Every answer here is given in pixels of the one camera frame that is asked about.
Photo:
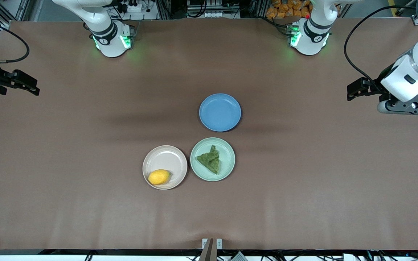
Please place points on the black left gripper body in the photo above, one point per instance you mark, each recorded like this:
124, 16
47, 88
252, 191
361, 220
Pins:
373, 87

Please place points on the yellow lemon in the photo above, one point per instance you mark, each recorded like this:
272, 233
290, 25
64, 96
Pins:
159, 177

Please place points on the green lettuce leaf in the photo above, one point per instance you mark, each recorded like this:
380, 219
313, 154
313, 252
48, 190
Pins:
210, 161

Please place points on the orange snack bags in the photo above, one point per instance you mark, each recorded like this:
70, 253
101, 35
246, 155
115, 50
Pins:
285, 9

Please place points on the white power strip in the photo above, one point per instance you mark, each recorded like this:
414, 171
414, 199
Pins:
134, 7

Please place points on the blue plate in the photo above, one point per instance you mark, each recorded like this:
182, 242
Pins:
220, 112

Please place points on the beige plate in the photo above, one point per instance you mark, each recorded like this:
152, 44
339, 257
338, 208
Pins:
165, 159

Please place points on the pale green plate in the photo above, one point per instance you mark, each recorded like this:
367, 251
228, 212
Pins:
227, 170

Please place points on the metal equipment rack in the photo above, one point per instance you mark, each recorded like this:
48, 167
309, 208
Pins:
212, 9

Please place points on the grey ribbed adapter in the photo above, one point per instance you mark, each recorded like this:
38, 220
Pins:
238, 256

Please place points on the aluminium frame profile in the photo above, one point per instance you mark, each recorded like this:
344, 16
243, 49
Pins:
16, 9
415, 20

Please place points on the white table edge bracket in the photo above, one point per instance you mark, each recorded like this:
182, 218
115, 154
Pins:
204, 243

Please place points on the brown stand post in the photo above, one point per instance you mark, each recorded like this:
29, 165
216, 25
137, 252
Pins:
209, 252

